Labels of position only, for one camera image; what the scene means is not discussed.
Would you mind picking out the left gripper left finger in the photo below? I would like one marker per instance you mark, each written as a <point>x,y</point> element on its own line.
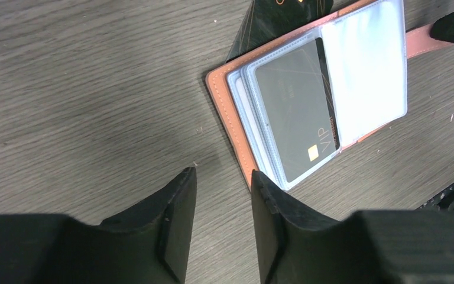
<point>147,243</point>

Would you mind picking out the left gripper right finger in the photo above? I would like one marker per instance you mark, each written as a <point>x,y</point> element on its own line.
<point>296,244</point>

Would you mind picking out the brown leather card holder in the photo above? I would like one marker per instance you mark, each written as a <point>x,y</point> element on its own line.
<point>366,48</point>

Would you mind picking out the black credit card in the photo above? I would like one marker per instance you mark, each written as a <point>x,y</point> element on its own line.
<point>292,87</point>
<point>267,20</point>

